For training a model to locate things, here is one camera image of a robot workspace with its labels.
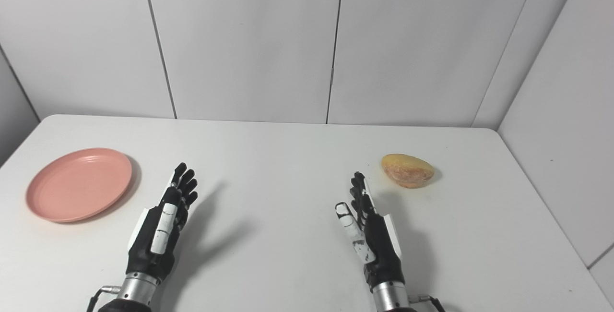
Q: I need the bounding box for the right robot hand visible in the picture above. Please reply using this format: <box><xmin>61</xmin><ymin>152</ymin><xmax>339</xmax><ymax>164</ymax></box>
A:
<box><xmin>335</xmin><ymin>171</ymin><xmax>406</xmax><ymax>293</ymax></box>

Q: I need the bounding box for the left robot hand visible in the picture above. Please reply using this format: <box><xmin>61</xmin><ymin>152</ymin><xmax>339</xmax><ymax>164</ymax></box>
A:
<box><xmin>126</xmin><ymin>162</ymin><xmax>199</xmax><ymax>284</ymax></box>

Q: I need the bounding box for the yellow mango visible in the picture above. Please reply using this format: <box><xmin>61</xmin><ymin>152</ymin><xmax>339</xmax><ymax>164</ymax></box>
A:
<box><xmin>381</xmin><ymin>153</ymin><xmax>435</xmax><ymax>189</ymax></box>

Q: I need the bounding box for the pink plate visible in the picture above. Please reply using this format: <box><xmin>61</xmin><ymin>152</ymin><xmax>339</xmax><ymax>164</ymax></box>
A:
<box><xmin>26</xmin><ymin>147</ymin><xmax>133</xmax><ymax>223</ymax></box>

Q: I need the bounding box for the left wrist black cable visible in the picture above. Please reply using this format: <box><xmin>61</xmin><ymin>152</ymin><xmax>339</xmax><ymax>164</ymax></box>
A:
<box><xmin>86</xmin><ymin>285</ymin><xmax>121</xmax><ymax>312</ymax></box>

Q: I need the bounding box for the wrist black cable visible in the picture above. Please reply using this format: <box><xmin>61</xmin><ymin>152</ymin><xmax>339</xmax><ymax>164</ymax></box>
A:
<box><xmin>409</xmin><ymin>295</ymin><xmax>446</xmax><ymax>312</ymax></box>
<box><xmin>86</xmin><ymin>285</ymin><xmax>121</xmax><ymax>312</ymax></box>

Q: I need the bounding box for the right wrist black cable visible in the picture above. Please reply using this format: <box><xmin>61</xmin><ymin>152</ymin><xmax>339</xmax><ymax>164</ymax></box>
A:
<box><xmin>409</xmin><ymin>295</ymin><xmax>446</xmax><ymax>312</ymax></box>

